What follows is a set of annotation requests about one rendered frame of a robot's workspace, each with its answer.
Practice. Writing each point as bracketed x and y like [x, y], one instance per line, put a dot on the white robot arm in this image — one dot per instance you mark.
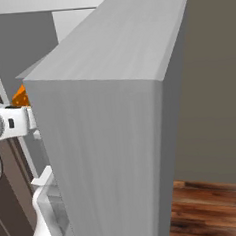
[13, 123]

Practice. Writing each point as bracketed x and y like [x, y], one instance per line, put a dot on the dark brown cabinet panel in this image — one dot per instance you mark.
[13, 205]

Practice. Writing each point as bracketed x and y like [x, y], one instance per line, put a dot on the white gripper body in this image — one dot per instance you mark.
[31, 118]

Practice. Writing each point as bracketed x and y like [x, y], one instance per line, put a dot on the grey fridge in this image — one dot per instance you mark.
[23, 33]

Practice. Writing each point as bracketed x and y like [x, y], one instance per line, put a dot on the orange cheese wedge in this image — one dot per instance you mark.
[20, 97]

